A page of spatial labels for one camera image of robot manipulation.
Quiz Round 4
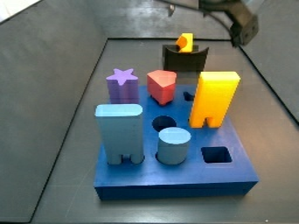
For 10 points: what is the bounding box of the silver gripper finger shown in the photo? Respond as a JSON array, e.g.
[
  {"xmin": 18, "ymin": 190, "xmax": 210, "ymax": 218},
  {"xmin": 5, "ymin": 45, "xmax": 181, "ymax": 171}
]
[{"xmin": 168, "ymin": 4, "xmax": 174, "ymax": 17}]

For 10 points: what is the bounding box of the orange arch block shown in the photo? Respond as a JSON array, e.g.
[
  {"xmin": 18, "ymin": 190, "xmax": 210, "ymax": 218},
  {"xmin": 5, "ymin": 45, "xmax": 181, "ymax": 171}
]
[{"xmin": 174, "ymin": 33, "xmax": 193, "ymax": 53}]

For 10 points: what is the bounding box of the black curved fixture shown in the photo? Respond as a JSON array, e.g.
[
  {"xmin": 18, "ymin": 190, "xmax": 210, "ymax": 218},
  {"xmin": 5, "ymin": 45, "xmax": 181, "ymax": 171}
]
[{"xmin": 162, "ymin": 45, "xmax": 209, "ymax": 72}]

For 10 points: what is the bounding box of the tall yellow arch peg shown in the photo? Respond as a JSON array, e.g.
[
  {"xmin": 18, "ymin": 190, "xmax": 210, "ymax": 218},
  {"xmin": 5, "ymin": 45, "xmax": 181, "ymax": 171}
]
[{"xmin": 189, "ymin": 72, "xmax": 240, "ymax": 128}]

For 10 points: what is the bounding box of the light blue arch peg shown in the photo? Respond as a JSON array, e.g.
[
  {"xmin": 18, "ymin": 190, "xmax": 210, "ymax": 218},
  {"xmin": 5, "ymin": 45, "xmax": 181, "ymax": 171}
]
[{"xmin": 94, "ymin": 104, "xmax": 144, "ymax": 165}]

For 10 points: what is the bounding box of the red pentagon peg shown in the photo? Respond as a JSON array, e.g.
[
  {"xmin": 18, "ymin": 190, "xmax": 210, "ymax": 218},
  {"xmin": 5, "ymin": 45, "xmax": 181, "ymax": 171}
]
[{"xmin": 146, "ymin": 70, "xmax": 176, "ymax": 106}]

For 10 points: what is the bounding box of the purple star peg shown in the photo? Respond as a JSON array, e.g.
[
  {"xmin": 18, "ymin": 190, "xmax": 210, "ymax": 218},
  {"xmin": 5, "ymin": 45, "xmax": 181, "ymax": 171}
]
[{"xmin": 106, "ymin": 68, "xmax": 138, "ymax": 104}]

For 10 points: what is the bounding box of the light blue cylinder peg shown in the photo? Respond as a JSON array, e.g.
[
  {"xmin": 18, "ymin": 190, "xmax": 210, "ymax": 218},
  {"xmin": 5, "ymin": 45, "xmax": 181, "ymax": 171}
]
[{"xmin": 156, "ymin": 127, "xmax": 192, "ymax": 165}]

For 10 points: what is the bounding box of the blue shape sorter base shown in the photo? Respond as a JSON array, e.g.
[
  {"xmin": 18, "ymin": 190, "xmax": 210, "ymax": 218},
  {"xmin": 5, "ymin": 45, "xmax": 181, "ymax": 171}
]
[{"xmin": 93, "ymin": 85, "xmax": 258, "ymax": 200}]

